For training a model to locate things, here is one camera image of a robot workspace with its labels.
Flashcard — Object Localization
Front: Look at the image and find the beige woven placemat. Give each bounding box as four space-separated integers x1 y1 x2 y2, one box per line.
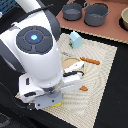
15 32 118 128

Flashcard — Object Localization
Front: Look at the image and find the beige bowl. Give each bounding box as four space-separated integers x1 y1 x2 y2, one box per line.
121 7 128 31

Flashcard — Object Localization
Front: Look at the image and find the light blue toy carton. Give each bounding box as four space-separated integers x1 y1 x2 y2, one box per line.
69 31 82 49

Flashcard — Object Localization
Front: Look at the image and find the knife with wooden handle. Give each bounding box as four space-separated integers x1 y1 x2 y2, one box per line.
61 51 101 66

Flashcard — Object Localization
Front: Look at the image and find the fork with wooden handle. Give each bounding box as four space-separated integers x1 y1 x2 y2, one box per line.
80 86 88 91

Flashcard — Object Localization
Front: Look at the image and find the large grey pot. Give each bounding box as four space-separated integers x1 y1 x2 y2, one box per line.
84 2 110 27

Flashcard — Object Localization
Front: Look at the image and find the small grey pot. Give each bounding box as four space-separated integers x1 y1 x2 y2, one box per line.
62 2 82 21

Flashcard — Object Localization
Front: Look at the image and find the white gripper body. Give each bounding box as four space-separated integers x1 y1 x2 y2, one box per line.
19 71 82 110

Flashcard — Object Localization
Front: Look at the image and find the yellow toy butter box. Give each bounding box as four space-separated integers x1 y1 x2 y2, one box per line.
51 102 62 107

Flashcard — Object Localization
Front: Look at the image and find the round wooden plate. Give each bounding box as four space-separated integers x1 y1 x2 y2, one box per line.
62 57 85 73

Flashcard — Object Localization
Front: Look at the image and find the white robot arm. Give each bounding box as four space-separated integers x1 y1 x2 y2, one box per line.
0 0 82 109

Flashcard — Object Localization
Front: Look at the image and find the pink wooden tray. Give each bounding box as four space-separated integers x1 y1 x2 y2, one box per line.
56 1 128 43

